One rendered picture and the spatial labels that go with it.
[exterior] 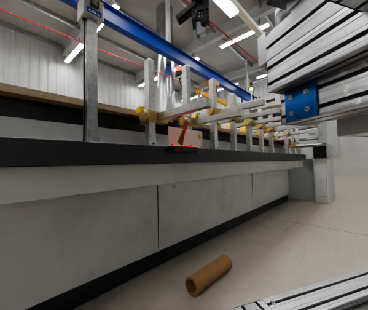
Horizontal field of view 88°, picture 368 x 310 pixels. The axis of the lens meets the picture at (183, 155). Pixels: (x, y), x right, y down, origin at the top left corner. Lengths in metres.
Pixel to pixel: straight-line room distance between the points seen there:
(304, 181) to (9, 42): 8.75
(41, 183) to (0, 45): 7.97
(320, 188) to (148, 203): 2.70
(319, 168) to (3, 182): 3.28
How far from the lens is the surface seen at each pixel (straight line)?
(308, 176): 3.50
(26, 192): 0.72
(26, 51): 8.71
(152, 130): 0.88
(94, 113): 0.77
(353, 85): 0.52
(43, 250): 0.98
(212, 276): 1.13
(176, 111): 0.81
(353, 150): 9.63
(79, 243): 1.01
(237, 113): 0.92
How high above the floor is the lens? 0.62
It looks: 2 degrees up
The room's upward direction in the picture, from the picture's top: 1 degrees counter-clockwise
